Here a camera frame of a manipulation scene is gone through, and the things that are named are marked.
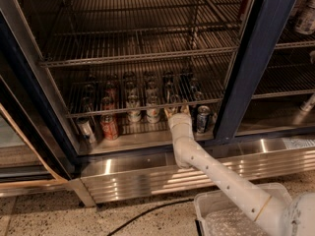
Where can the right compartment wire shelf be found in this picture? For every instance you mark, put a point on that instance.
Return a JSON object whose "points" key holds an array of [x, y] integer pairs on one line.
{"points": [[291, 69]]}

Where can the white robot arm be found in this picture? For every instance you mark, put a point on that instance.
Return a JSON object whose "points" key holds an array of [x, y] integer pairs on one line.
{"points": [[270, 213]]}

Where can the white plastic bin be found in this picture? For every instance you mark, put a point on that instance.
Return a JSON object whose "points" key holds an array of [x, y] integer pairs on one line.
{"points": [[218, 215]]}

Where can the upper wire fridge shelf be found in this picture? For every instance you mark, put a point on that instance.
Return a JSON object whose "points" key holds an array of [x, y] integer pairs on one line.
{"points": [[91, 32]]}

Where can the dark blue can front right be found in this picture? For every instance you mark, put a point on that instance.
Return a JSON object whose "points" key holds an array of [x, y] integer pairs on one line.
{"points": [[203, 117]]}

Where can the red cola can front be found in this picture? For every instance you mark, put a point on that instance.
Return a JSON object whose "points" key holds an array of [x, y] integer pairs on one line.
{"points": [[109, 127]]}

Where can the silver can front left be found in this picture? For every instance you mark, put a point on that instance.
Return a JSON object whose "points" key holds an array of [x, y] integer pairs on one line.
{"points": [[85, 127]]}

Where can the red cola can second row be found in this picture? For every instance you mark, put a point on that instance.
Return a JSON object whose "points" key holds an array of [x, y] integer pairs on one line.
{"points": [[107, 103]]}

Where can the middle wire fridge shelf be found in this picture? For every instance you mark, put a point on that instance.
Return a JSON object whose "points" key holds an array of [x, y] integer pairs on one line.
{"points": [[163, 78]]}

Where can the white green can front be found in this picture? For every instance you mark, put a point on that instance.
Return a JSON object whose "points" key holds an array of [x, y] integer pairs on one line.
{"points": [[133, 104]]}

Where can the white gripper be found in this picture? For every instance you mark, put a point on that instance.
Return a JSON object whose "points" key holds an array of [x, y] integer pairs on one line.
{"points": [[179, 120]]}

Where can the can on right upper shelf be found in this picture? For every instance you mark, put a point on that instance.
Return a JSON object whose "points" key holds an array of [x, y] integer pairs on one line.
{"points": [[305, 23]]}

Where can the blue silver redbull can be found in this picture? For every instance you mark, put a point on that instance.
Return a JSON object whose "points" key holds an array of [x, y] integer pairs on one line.
{"points": [[174, 100]]}

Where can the stainless steel display fridge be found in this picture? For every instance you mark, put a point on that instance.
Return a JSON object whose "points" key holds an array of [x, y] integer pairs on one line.
{"points": [[275, 136]]}

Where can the open glass fridge door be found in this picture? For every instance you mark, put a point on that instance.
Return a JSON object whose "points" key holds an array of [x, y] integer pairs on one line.
{"points": [[31, 161]]}

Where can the wire fridge shelf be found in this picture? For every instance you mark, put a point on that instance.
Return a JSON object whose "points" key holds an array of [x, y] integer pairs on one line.
{"points": [[163, 78], [91, 32]]}

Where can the white red can front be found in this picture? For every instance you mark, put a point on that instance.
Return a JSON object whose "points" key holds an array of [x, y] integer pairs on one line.
{"points": [[153, 113]]}

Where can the silver can right compartment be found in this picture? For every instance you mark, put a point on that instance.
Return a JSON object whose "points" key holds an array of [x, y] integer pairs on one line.
{"points": [[308, 104]]}

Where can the dark blue fridge door frame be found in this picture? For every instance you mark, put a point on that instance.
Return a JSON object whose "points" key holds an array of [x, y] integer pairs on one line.
{"points": [[264, 27]]}

